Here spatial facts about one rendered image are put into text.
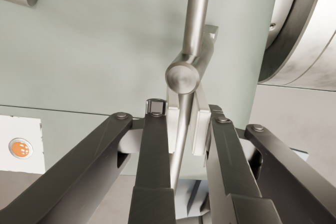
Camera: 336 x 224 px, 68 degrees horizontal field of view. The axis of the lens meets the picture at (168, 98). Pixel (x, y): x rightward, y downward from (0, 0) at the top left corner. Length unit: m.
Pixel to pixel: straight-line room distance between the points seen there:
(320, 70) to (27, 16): 0.35
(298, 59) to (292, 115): 1.48
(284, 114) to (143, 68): 1.58
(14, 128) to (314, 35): 0.36
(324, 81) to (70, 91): 0.33
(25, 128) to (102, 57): 0.13
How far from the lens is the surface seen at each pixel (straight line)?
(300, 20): 0.33
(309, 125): 1.90
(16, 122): 0.34
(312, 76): 0.39
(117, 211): 2.15
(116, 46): 0.27
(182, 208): 1.05
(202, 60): 0.16
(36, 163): 0.35
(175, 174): 0.21
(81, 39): 0.28
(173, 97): 0.16
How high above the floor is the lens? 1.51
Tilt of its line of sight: 71 degrees down
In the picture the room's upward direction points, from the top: 176 degrees counter-clockwise
